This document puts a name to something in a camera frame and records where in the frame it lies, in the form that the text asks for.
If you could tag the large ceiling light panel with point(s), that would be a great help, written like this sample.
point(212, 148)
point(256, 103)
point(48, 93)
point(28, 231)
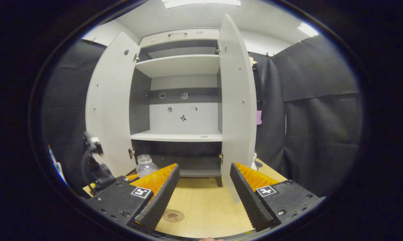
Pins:
point(201, 2)

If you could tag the round brown coaster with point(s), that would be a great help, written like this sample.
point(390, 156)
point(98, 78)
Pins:
point(174, 216)

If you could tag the black backdrop cloth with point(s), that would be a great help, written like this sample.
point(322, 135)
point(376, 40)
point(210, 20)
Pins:
point(322, 134)

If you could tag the grey cabinet door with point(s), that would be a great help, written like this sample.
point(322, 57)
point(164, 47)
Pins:
point(111, 110)
point(238, 110)

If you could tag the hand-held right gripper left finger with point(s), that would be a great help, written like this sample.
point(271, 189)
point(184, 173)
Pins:
point(161, 197)

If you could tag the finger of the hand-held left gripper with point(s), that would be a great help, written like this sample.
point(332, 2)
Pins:
point(131, 177)

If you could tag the grey cabinet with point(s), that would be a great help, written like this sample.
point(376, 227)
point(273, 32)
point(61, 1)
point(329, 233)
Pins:
point(178, 65)

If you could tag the grey cabinet drawer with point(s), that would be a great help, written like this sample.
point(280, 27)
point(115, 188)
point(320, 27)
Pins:
point(161, 38)

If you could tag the clear plastic bottle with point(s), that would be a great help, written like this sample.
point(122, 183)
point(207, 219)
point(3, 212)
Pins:
point(146, 168)

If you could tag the small ceiling light panel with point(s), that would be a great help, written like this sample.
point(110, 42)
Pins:
point(308, 29)

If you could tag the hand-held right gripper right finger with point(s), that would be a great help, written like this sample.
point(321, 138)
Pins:
point(248, 197)

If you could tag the penguin plush toy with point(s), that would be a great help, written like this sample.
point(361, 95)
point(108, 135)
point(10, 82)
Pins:
point(256, 162)

